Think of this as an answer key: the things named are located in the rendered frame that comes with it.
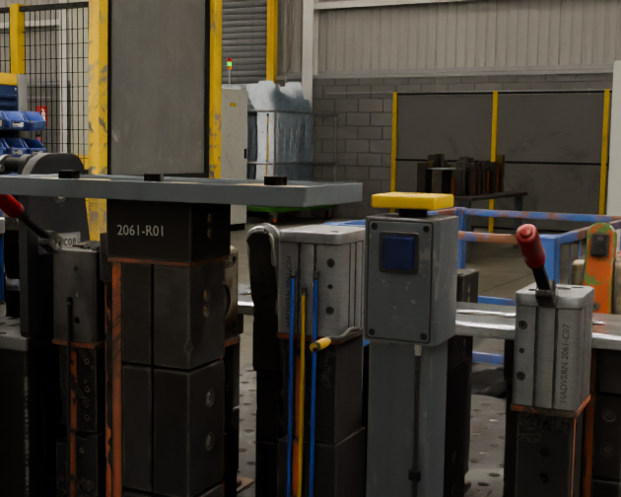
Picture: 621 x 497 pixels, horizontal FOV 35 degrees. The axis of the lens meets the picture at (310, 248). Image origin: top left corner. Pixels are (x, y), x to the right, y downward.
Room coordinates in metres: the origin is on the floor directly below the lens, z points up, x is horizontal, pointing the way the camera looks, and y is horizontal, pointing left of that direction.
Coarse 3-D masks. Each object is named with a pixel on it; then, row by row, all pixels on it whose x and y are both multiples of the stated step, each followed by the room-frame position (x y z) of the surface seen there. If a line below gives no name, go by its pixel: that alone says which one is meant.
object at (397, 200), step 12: (396, 192) 0.92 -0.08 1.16; (408, 192) 0.93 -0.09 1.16; (372, 204) 0.88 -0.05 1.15; (384, 204) 0.88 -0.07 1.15; (396, 204) 0.87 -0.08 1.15; (408, 204) 0.87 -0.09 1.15; (420, 204) 0.86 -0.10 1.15; (432, 204) 0.86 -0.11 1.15; (444, 204) 0.88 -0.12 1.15; (408, 216) 0.89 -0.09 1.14; (420, 216) 0.89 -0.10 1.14
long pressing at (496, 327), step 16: (240, 288) 1.39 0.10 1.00; (240, 304) 1.25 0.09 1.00; (464, 304) 1.28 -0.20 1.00; (480, 304) 1.28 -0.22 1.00; (464, 320) 1.13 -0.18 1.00; (480, 320) 1.16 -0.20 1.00; (496, 320) 1.16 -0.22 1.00; (512, 320) 1.16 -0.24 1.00; (592, 320) 1.17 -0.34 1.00; (608, 320) 1.17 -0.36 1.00; (480, 336) 1.12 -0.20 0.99; (496, 336) 1.11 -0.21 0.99; (512, 336) 1.10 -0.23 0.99; (592, 336) 1.06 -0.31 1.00; (608, 336) 1.06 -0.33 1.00
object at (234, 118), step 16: (224, 96) 13.78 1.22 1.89; (240, 96) 14.13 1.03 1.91; (224, 112) 13.78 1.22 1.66; (240, 112) 14.13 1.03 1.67; (224, 128) 13.78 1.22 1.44; (240, 128) 14.13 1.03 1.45; (224, 144) 13.79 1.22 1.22; (240, 144) 14.14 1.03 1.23; (224, 160) 13.79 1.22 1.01; (240, 160) 14.14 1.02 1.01; (224, 176) 13.79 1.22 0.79; (240, 176) 14.14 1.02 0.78; (240, 208) 14.15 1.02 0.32; (240, 224) 14.21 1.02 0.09
